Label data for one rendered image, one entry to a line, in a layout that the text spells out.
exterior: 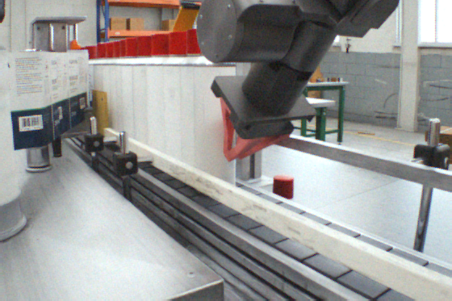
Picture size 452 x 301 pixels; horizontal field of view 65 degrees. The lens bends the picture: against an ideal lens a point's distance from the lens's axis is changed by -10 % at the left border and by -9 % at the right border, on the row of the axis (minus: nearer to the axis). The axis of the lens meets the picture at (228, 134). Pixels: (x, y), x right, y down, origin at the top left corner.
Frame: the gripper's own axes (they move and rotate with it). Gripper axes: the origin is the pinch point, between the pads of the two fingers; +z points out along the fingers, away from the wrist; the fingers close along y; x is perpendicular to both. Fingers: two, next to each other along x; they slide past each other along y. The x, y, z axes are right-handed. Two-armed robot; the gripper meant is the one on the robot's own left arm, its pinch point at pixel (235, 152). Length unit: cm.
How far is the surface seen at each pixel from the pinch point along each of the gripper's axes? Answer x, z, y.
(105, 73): -39.4, 20.9, 1.8
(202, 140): -2.9, 0.6, 2.9
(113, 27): -586, 371, -214
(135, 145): -14.6, 14.8, 4.5
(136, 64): -24.4, 6.4, 2.8
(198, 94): -6.6, -3.3, 3.0
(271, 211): 11.0, -5.7, 4.7
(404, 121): -173, 239, -535
